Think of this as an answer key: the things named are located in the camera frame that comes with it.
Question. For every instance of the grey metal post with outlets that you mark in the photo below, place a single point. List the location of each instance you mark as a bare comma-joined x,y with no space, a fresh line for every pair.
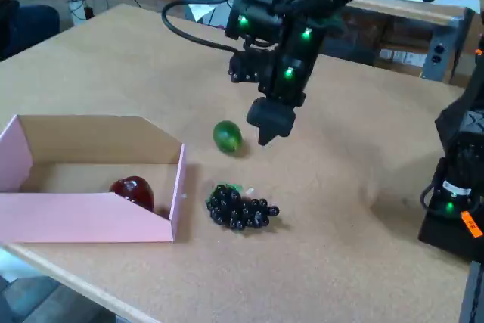
445,35

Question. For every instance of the pink cardboard bin box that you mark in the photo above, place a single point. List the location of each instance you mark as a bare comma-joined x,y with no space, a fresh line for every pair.
75,221

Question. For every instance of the person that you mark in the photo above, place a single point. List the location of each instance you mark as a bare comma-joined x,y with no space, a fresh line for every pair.
26,28

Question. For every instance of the round green toy fruit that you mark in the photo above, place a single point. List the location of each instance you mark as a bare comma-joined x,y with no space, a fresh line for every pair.
227,137

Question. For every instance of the orange label tag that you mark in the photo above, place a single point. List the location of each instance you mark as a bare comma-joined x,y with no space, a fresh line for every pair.
471,224

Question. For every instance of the red toy apple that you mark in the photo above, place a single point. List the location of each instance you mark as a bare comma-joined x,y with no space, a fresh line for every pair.
132,192

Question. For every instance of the black toy grapes bunch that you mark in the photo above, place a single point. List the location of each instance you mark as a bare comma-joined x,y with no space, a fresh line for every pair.
234,209

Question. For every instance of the black metal post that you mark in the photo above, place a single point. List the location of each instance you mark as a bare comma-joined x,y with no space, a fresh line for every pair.
474,296

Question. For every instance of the labelled cardboard box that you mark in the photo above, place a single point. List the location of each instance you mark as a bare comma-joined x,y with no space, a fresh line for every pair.
401,58

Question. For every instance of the small black camera box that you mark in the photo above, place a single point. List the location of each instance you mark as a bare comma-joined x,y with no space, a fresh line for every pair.
246,67

